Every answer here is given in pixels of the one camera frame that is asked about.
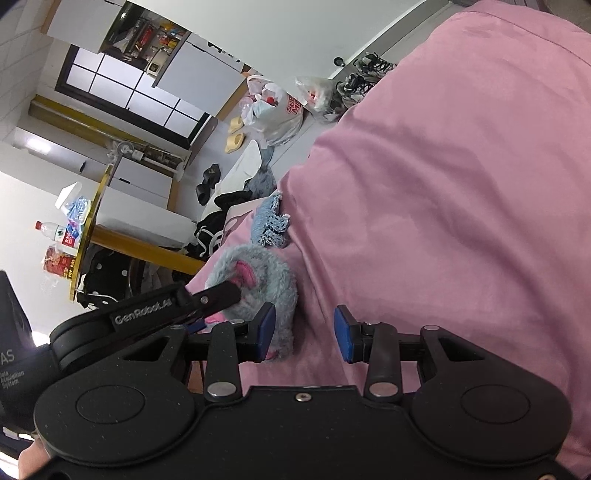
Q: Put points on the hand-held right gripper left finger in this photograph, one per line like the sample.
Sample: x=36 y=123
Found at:
x=267 y=332

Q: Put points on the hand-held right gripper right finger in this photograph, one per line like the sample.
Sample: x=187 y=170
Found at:
x=344 y=334

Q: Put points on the blue plastic bag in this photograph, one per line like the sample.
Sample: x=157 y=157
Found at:
x=78 y=210

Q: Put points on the white shopping bag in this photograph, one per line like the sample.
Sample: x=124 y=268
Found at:
x=281 y=120

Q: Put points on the plastic water bottle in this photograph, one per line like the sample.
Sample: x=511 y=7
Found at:
x=53 y=229

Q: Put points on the white floor mat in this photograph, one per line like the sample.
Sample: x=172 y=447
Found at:
x=244 y=166

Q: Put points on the yellow slipper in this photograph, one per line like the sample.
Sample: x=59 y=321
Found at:
x=234 y=143
x=237 y=124

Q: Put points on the person's bare leg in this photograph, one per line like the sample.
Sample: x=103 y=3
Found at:
x=196 y=376

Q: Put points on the pink printed mat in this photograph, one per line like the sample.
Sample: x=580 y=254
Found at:
x=235 y=226

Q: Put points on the yellow door frame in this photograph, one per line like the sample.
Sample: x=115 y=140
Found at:
x=92 y=122

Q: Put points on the dark wooden chair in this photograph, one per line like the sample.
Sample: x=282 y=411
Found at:
x=137 y=277

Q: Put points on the pink bed sheet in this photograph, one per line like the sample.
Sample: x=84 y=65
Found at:
x=438 y=184

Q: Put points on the clear plastic bag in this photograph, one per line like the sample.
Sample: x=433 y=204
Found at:
x=318 y=99

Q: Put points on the kitchen shelf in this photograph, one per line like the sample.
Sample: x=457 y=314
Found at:
x=143 y=34

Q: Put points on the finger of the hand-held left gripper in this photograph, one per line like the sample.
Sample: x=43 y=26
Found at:
x=214 y=296
x=196 y=326

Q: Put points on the white kitchen cabinet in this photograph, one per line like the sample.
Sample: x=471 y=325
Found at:
x=198 y=78

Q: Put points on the grey plush slipper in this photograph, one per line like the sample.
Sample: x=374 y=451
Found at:
x=274 y=281

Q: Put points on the white rice cooker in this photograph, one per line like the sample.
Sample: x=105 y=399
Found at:
x=158 y=62

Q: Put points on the black polka dot bag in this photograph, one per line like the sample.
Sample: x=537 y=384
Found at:
x=106 y=272

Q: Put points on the round table with yellow leg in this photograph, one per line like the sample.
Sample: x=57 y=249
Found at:
x=138 y=247

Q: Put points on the black slipper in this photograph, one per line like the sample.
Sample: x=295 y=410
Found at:
x=205 y=193
x=211 y=174

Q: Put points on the row of condiment bottles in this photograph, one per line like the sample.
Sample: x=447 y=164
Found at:
x=171 y=40

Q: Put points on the black framed sliding door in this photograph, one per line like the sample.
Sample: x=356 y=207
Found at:
x=115 y=83

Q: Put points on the white standing fan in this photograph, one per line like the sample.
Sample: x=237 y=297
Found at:
x=123 y=148

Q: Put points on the blue fringed knit cloth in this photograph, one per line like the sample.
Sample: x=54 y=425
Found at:
x=270 y=224

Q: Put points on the black door stopper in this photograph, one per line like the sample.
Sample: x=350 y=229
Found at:
x=338 y=61

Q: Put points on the grey cloth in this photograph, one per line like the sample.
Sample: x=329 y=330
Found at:
x=261 y=182

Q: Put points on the red snack bag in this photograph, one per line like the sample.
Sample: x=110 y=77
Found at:
x=60 y=263

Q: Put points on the white paper box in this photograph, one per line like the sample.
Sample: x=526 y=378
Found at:
x=69 y=194

